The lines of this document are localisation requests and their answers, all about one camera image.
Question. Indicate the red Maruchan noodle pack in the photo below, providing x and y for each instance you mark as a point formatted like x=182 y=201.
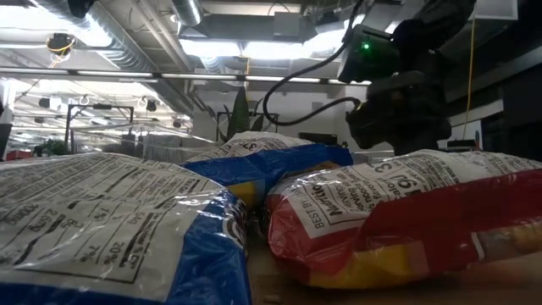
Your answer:
x=402 y=220

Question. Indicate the blue Maruchan noodle pack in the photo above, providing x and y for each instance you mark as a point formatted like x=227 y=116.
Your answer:
x=106 y=220
x=271 y=169

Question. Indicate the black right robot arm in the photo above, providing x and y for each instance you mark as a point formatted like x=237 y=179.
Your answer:
x=427 y=29

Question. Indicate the clear plastic bin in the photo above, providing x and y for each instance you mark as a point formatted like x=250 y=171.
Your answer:
x=372 y=154

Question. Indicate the black rectangular object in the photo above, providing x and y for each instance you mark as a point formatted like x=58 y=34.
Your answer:
x=317 y=139

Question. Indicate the spiky green succulent plant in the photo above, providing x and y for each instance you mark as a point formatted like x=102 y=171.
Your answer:
x=239 y=114

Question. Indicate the round black ceiling device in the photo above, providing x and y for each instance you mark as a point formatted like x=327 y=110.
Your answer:
x=59 y=43

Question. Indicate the silver ventilation duct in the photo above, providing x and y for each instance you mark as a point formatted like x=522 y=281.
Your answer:
x=186 y=10

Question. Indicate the black background stand frame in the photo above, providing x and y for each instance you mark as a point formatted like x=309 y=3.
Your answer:
x=99 y=106

